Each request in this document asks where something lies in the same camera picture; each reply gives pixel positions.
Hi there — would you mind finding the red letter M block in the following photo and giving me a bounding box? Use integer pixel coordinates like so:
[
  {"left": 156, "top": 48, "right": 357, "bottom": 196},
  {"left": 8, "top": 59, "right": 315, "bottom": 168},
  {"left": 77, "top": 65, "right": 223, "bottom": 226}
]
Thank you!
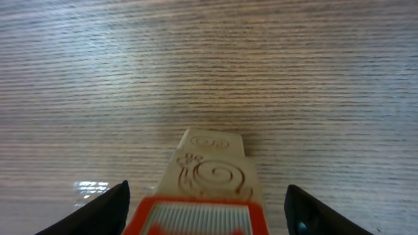
[{"left": 123, "top": 196, "right": 269, "bottom": 235}]

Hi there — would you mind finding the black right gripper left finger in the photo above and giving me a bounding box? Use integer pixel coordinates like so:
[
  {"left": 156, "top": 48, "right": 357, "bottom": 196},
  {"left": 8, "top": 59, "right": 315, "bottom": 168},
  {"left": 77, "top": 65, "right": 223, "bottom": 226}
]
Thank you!
[{"left": 36, "top": 180, "right": 131, "bottom": 235}]

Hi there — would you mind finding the yellow block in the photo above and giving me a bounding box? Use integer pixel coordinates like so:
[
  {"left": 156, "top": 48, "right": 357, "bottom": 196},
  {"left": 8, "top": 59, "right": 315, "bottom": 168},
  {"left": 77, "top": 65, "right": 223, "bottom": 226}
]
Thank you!
[{"left": 177, "top": 128, "right": 245, "bottom": 157}]

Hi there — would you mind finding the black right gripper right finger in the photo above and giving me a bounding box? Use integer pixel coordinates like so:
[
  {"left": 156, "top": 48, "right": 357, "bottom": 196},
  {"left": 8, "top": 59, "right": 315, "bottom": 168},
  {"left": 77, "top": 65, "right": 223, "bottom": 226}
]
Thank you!
[{"left": 284, "top": 185, "right": 373, "bottom": 235}]

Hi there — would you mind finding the blue top block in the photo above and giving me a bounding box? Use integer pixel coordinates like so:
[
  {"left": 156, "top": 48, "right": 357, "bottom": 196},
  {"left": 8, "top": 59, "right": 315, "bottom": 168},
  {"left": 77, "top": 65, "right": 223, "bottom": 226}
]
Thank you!
[{"left": 155, "top": 150, "right": 264, "bottom": 204}]

